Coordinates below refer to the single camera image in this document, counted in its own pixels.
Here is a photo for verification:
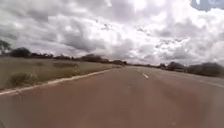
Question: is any white dashed centre line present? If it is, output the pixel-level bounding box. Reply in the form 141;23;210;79
141;72;150;80

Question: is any row of trees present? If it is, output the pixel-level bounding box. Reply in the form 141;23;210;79
0;39;128;66

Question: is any row of dark bushes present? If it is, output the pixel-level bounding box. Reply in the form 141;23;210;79
158;61;224;78

